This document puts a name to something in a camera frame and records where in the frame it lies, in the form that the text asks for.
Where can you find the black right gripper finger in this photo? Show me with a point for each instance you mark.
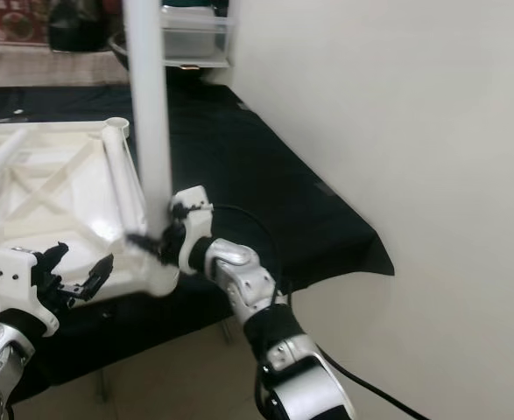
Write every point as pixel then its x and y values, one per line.
pixel 147 243

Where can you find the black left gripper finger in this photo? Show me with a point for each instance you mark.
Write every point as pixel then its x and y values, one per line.
pixel 55 252
pixel 97 278

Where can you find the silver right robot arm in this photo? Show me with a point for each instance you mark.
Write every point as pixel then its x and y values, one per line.
pixel 248 280

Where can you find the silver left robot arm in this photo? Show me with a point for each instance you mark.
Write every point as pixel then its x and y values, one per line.
pixel 7 367

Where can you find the white plastic table top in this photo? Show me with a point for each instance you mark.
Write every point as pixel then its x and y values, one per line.
pixel 64 223

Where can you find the black tablecloth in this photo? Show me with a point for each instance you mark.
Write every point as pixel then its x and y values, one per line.
pixel 274 184

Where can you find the clear plastic storage container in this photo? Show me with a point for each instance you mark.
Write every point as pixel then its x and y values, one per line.
pixel 200 33

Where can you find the black bag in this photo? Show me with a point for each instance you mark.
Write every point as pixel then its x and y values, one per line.
pixel 81 24

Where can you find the dark green pot lid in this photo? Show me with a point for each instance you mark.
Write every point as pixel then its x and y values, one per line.
pixel 195 4

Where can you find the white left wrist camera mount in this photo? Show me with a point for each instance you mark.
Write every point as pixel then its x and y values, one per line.
pixel 16 280

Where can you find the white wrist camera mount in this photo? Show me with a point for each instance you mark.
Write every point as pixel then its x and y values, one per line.
pixel 16 280
pixel 195 206

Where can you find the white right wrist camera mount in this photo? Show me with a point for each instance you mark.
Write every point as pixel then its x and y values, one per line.
pixel 195 206

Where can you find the grey metal table frame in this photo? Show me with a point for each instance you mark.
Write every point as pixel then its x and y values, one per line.
pixel 228 331

